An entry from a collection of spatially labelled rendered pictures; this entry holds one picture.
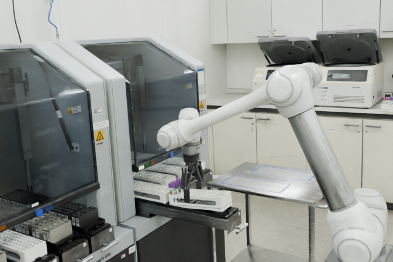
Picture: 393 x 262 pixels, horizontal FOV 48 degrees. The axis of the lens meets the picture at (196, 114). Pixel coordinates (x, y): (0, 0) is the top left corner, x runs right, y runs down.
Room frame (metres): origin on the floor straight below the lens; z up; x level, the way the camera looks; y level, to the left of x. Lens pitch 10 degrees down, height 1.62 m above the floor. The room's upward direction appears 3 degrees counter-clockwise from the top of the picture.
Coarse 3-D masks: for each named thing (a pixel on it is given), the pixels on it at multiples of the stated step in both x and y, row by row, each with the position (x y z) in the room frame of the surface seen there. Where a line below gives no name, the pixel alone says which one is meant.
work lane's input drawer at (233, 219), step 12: (144, 204) 2.07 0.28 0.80; (156, 204) 2.04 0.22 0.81; (168, 204) 2.02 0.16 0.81; (168, 216) 1.99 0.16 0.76; (180, 216) 1.95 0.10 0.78; (192, 216) 1.92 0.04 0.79; (204, 216) 1.88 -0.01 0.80; (216, 216) 1.86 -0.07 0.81; (228, 216) 1.84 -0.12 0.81; (240, 216) 1.92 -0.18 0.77; (228, 228) 1.82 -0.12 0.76; (240, 228) 1.84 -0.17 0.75
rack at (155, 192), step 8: (136, 184) 2.19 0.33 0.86; (144, 184) 2.19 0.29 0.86; (152, 184) 2.18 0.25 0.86; (136, 192) 2.17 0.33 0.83; (144, 192) 2.09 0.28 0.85; (152, 192) 2.06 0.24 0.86; (160, 192) 2.05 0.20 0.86; (168, 192) 2.05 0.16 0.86; (152, 200) 2.07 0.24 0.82; (160, 200) 2.04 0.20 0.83; (168, 200) 2.05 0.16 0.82
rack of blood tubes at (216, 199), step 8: (192, 192) 2.00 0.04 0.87; (200, 192) 1.98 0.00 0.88; (208, 192) 1.96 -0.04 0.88; (216, 192) 1.95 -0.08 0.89; (224, 192) 1.93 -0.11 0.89; (192, 200) 2.00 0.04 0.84; (200, 200) 2.02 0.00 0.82; (208, 200) 1.89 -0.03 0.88; (216, 200) 1.86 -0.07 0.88; (224, 200) 1.87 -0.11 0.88; (192, 208) 1.94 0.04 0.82; (200, 208) 1.91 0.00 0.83; (208, 208) 1.89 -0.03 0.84; (224, 208) 1.86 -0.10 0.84
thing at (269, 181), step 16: (224, 176) 2.38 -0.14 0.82; (240, 176) 2.36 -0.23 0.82; (256, 176) 2.35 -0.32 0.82; (272, 176) 2.34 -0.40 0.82; (288, 176) 2.32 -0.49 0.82; (304, 176) 2.31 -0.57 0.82; (240, 192) 2.16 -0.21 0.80; (256, 192) 2.10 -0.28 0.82; (272, 192) 2.09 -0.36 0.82; (288, 192) 2.07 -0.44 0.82; (304, 192) 2.06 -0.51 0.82; (320, 192) 2.05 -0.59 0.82; (320, 208) 1.98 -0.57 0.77; (240, 256) 2.46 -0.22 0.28; (256, 256) 2.45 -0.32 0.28; (272, 256) 2.44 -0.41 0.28; (288, 256) 2.43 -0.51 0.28
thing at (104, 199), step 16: (0, 48) 2.08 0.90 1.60; (32, 48) 2.06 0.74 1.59; (48, 48) 2.06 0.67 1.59; (64, 64) 1.97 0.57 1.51; (80, 64) 2.03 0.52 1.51; (80, 80) 1.90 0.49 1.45; (96, 80) 1.94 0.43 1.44; (96, 96) 1.92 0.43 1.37; (96, 112) 1.91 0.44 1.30; (96, 144) 1.90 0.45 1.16; (96, 160) 1.89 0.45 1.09; (112, 176) 1.97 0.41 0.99; (96, 192) 1.89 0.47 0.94; (112, 192) 1.96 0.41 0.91; (112, 208) 1.95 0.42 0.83; (112, 224) 1.94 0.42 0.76; (128, 240) 1.90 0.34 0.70; (96, 256) 1.73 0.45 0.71; (112, 256) 1.81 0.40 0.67; (128, 256) 1.89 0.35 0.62
